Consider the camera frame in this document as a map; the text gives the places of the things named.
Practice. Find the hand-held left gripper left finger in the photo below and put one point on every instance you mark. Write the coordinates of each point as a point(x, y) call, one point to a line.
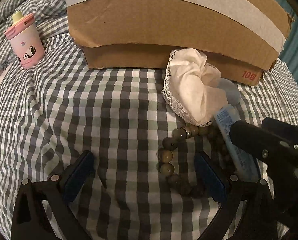
point(80, 175)

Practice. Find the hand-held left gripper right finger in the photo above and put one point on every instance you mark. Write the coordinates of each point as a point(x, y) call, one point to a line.
point(211, 180)

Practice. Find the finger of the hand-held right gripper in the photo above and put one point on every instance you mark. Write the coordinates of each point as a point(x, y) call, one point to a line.
point(249, 140)
point(286, 132)

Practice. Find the light blue tube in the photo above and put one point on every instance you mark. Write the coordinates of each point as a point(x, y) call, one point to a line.
point(244, 160)

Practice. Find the brown cardboard box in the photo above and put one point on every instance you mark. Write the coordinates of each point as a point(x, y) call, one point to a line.
point(164, 30)

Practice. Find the grey checked blanket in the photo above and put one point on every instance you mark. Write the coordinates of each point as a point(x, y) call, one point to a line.
point(101, 120)

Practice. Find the white lace cloth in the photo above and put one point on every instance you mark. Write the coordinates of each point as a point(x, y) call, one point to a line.
point(194, 85)

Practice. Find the pink panda sippy cup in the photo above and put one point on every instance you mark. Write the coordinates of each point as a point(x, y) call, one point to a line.
point(26, 47)

